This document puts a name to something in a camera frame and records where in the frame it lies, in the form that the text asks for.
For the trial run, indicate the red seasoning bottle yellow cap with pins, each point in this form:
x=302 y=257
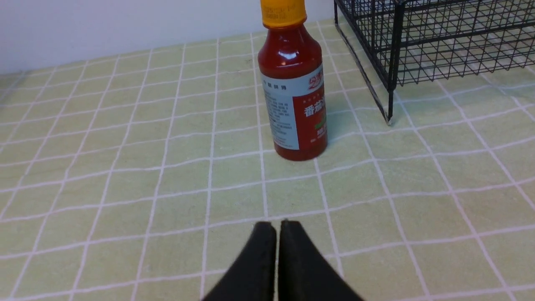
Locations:
x=292 y=77

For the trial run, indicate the green checkered tablecloth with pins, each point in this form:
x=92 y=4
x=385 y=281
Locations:
x=139 y=177

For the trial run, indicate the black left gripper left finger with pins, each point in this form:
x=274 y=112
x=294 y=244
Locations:
x=251 y=277

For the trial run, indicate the black wire mesh shelf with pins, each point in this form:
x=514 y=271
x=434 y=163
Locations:
x=397 y=42

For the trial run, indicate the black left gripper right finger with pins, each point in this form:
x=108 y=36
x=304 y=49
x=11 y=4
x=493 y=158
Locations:
x=303 y=273

